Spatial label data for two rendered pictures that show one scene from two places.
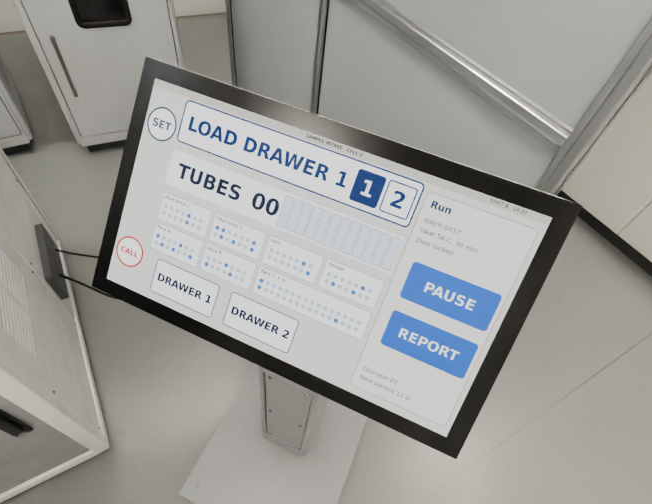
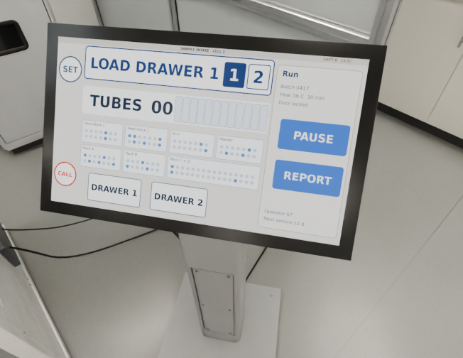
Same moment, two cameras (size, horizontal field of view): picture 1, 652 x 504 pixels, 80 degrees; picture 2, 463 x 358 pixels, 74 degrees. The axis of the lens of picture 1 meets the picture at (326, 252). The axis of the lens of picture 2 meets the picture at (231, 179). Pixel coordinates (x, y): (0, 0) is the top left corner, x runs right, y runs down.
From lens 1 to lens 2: 11 cm
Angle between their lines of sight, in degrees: 5
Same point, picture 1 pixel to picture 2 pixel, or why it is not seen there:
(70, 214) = (8, 204)
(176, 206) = (94, 128)
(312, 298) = (214, 168)
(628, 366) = (461, 213)
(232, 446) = (180, 349)
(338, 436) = (261, 319)
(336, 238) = (220, 118)
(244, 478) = not seen: outside the picture
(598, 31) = not seen: outside the picture
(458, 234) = (307, 89)
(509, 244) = (345, 87)
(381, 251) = (255, 118)
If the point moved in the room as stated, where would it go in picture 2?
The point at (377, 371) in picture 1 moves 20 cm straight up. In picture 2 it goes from (275, 210) to (293, 92)
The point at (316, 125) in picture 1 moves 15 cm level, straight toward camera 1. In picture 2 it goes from (186, 39) to (195, 91)
